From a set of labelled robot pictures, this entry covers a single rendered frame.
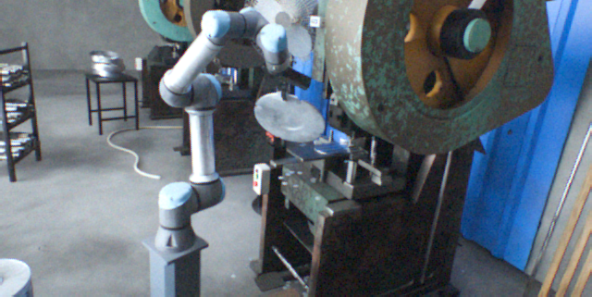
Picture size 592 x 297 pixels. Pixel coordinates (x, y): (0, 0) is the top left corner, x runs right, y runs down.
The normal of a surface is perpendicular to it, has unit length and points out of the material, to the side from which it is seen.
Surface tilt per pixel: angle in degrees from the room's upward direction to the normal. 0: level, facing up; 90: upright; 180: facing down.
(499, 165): 90
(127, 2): 90
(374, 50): 90
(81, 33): 90
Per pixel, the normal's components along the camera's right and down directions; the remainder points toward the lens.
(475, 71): 0.49, 0.30
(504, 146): -0.87, 0.07
